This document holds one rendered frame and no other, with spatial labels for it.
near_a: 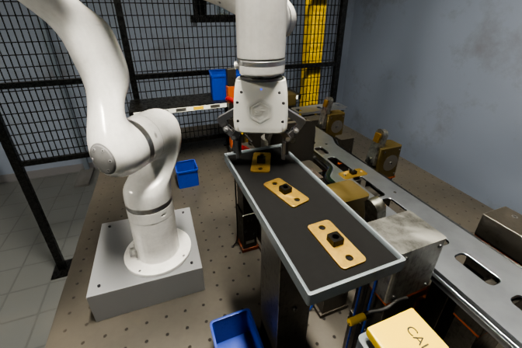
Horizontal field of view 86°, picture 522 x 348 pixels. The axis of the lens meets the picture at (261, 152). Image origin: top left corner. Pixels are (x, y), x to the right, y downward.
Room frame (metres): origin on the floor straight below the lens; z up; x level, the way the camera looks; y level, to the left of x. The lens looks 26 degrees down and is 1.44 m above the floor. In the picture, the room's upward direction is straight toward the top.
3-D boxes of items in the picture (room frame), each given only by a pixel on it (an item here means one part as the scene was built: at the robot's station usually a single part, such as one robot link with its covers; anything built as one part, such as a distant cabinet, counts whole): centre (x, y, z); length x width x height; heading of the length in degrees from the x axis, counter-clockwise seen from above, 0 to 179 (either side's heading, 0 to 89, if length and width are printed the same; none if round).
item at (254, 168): (0.51, 0.00, 1.17); 0.08 x 0.04 x 0.01; 176
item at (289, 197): (0.40, -0.04, 1.17); 0.08 x 0.04 x 0.01; 35
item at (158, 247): (0.62, 0.31, 0.89); 0.19 x 0.19 x 0.18
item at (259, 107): (0.51, 0.00, 1.29); 0.10 x 0.07 x 0.11; 87
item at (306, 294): (0.40, -0.05, 1.16); 0.37 x 0.14 x 0.02; 21
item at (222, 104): (1.50, 0.23, 1.02); 0.90 x 0.22 x 0.03; 111
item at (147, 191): (0.65, 0.29, 1.10); 0.19 x 0.12 x 0.24; 160
